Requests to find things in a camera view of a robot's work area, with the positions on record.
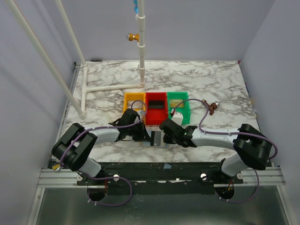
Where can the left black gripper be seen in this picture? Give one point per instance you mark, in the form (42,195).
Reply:
(143,135)

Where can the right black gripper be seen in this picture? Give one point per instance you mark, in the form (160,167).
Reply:
(165,131)

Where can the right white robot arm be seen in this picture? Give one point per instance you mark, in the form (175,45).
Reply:
(252,148)

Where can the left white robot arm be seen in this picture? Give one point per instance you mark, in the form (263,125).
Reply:
(74,147)

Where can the black card in red bin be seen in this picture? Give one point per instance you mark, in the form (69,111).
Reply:
(156,104)

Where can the gold card in green bin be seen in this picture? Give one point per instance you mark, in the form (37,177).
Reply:
(176,102)

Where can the yellow plastic bin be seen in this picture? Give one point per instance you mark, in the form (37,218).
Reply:
(135,101)

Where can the red plastic bin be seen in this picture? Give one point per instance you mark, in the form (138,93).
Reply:
(156,116)

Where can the green plastic bin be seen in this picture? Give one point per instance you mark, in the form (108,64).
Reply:
(185,111)

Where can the brown brass faucet valve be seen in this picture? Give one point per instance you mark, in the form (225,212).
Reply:
(212,107)

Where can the orange nozzle on pipe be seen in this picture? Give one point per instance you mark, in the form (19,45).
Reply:
(132,37)

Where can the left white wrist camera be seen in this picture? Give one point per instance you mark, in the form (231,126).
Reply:
(141,113)

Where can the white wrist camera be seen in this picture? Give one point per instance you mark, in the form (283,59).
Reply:
(141,113)
(177,118)

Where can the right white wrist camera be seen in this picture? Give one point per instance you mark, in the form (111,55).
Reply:
(177,118)

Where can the black mounting rail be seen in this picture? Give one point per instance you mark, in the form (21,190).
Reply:
(170,178)

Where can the white PVC pipe frame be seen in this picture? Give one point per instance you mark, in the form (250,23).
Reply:
(81,108)

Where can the aluminium extrusion frame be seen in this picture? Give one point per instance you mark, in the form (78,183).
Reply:
(57,179)

